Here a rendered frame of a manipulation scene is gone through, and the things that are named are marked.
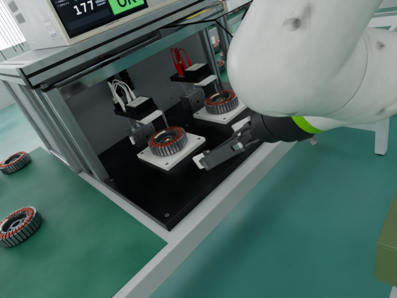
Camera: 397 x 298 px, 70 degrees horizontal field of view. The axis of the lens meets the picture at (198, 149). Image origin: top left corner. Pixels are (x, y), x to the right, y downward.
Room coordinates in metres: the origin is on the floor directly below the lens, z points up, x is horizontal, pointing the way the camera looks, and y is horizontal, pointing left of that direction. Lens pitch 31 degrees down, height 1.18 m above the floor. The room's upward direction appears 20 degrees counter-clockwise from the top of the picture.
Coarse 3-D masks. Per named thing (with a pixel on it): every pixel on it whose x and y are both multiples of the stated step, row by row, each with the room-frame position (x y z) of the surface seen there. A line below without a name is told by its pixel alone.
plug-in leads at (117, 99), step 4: (116, 80) 0.86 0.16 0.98; (108, 84) 0.85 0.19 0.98; (112, 84) 0.86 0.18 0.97; (116, 84) 0.86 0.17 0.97; (112, 88) 0.82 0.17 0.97; (124, 88) 0.83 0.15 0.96; (128, 88) 0.84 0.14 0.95; (112, 92) 0.86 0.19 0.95; (128, 92) 0.86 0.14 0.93; (132, 92) 0.84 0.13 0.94; (116, 96) 0.81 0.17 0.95; (128, 96) 0.83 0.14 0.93; (132, 96) 0.84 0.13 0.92; (116, 100) 0.86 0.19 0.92; (120, 100) 0.81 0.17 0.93; (128, 100) 0.82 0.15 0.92; (116, 104) 0.85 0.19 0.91; (120, 104) 0.82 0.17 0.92; (124, 104) 0.85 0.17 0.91; (116, 108) 0.86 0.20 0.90; (124, 108) 0.81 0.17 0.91
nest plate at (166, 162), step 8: (192, 136) 0.74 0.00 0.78; (192, 144) 0.69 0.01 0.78; (200, 144) 0.70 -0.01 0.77; (144, 152) 0.75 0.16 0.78; (176, 152) 0.68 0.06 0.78; (184, 152) 0.67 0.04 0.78; (152, 160) 0.68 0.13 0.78; (160, 160) 0.67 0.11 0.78; (168, 160) 0.65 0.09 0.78; (176, 160) 0.64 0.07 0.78; (168, 168) 0.63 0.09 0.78
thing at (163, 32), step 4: (164, 28) 0.98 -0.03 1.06; (168, 28) 0.99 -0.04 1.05; (172, 28) 0.99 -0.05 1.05; (152, 32) 1.00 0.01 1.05; (156, 32) 0.98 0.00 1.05; (160, 32) 0.97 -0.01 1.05; (164, 32) 0.98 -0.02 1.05; (168, 32) 0.98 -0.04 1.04; (172, 32) 0.99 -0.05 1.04; (160, 36) 0.97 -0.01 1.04; (164, 36) 0.97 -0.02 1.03; (156, 40) 1.00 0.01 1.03
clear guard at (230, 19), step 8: (232, 0) 0.99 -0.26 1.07; (240, 0) 0.93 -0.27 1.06; (248, 0) 0.87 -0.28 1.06; (208, 8) 1.00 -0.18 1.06; (216, 8) 0.93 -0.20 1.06; (224, 8) 0.87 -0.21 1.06; (232, 8) 0.82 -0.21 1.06; (240, 8) 0.81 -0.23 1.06; (200, 16) 0.89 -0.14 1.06; (208, 16) 0.84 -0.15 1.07; (216, 16) 0.79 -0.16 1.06; (224, 16) 0.77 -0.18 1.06; (232, 16) 0.78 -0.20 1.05; (240, 16) 0.79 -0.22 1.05; (168, 24) 0.96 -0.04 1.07; (176, 24) 0.90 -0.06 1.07; (184, 24) 0.86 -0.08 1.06; (224, 24) 0.75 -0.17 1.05; (232, 24) 0.75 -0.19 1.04; (232, 32) 0.73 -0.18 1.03
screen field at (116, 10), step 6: (108, 0) 0.87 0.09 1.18; (114, 0) 0.88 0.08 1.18; (120, 0) 0.89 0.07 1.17; (126, 0) 0.90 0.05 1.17; (132, 0) 0.91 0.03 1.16; (138, 0) 0.92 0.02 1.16; (114, 6) 0.88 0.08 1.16; (120, 6) 0.89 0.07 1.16; (126, 6) 0.90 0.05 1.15; (132, 6) 0.91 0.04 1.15; (114, 12) 0.87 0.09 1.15; (120, 12) 0.88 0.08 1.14
